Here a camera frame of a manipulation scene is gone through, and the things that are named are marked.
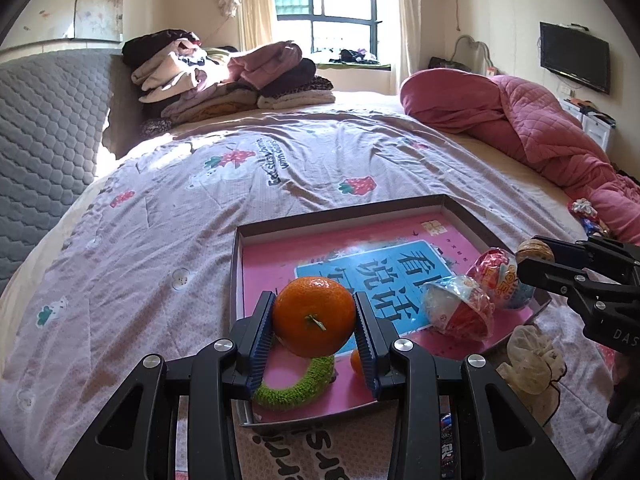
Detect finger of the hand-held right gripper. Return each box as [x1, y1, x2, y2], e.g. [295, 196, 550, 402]
[532, 235, 621, 271]
[516, 257, 596, 306]

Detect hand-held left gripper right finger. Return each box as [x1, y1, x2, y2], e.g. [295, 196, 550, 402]
[352, 292, 576, 480]

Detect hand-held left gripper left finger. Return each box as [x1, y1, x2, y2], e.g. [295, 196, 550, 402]
[55, 290, 278, 480]

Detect walnut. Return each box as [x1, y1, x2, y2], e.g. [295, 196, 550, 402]
[516, 239, 556, 263]

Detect colourful toy egg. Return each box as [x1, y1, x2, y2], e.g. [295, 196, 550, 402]
[466, 247, 533, 311]

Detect mandarin orange with stem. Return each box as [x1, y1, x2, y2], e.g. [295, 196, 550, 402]
[272, 276, 357, 359]

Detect dark grey shallow box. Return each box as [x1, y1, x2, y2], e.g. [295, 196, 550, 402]
[230, 194, 552, 427]

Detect colourful candy wrapper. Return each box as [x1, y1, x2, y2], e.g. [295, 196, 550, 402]
[570, 199, 608, 238]

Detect green fuzzy hair scrunchie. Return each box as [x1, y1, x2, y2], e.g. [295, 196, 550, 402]
[252, 355, 337, 408]

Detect crumpled white plastic bag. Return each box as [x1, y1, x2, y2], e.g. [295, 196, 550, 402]
[506, 325, 557, 395]

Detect pink and blue book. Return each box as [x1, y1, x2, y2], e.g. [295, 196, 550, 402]
[241, 214, 533, 416]

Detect blue cookie packet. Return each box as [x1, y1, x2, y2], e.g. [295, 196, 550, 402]
[437, 412, 453, 480]

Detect white storage drawers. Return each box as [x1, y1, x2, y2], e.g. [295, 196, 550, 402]
[560, 97, 616, 150]

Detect pink quilt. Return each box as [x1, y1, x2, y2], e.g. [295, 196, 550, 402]
[400, 67, 640, 243]

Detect pile of folded clothes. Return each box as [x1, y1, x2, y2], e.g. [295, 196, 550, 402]
[122, 30, 336, 123]

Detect cream curtain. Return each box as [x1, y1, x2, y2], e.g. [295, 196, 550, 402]
[392, 0, 426, 96]
[215, 0, 273, 55]

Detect dark clothes on windowsill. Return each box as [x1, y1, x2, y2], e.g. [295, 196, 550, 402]
[337, 49, 379, 64]

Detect grey quilted headboard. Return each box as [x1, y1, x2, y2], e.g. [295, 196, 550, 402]
[0, 50, 126, 296]

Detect white patterned panel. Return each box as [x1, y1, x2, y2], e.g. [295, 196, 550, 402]
[0, 0, 125, 52]

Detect floral drawstring pouch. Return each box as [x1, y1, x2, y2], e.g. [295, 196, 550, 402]
[497, 347, 569, 428]

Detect black wall television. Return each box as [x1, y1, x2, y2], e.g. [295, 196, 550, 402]
[539, 21, 612, 95]

